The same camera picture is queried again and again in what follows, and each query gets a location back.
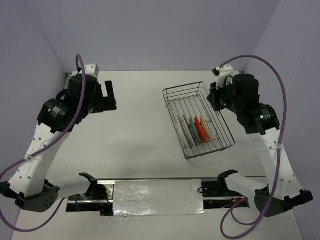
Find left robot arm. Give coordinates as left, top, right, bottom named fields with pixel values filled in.
left=0, top=74, right=117, bottom=213

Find metal mounting rail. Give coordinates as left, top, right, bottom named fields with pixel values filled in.
left=66, top=179, right=245, bottom=217

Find silver tape patch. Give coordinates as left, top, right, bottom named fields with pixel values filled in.
left=113, top=179, right=205, bottom=217

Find white plate red characters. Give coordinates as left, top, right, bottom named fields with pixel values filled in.
left=177, top=115, right=192, bottom=147

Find orange plate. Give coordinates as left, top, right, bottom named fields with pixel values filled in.
left=194, top=116, right=208, bottom=143

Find metal wire dish rack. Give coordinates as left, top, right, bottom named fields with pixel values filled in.
left=162, top=81, right=236, bottom=160

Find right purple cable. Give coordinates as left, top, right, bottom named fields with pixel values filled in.
left=219, top=54, right=287, bottom=238

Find purple cable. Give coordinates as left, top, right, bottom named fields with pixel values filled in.
left=219, top=54, right=287, bottom=238
left=0, top=54, right=88, bottom=231

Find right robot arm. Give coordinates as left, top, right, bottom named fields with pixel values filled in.
left=207, top=74, right=313, bottom=218

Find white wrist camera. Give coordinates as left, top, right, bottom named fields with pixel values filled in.
left=212, top=64, right=236, bottom=90
left=84, top=63, right=100, bottom=79

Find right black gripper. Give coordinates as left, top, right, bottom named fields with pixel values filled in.
left=206, top=78, right=242, bottom=114

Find pink plate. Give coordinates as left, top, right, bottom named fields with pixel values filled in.
left=200, top=115, right=213, bottom=142

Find white plate green rim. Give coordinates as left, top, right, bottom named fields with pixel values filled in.
left=182, top=114, right=196, bottom=147

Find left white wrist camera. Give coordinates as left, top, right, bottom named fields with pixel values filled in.
left=84, top=63, right=100, bottom=79

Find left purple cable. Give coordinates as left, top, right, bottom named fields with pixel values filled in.
left=0, top=54, right=88, bottom=231

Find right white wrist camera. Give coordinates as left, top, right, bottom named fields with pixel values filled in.
left=212, top=64, right=236, bottom=90

